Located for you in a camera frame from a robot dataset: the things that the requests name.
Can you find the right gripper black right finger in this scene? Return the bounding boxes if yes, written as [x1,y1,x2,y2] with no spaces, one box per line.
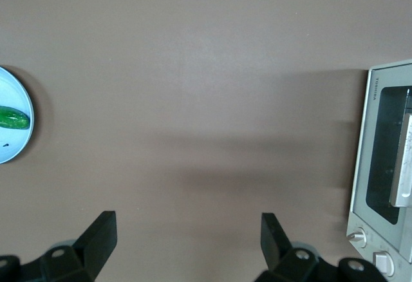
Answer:
[256,212,388,282]

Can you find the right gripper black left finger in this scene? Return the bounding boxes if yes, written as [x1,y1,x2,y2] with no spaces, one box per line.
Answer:
[0,211,117,282]

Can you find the silver pointer oven knob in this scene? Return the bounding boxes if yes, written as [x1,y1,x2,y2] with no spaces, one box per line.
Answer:
[348,227,368,248]

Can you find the silver toaster oven body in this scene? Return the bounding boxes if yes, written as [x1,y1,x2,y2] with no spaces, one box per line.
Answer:
[346,59,412,282]

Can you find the silver round oven knob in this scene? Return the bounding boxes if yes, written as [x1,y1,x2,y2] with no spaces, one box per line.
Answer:
[372,250,395,277]

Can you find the green cucumber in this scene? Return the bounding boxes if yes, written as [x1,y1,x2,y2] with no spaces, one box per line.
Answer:
[0,106,31,131]

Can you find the light blue round plate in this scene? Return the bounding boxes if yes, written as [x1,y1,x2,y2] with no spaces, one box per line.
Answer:
[0,65,35,165]

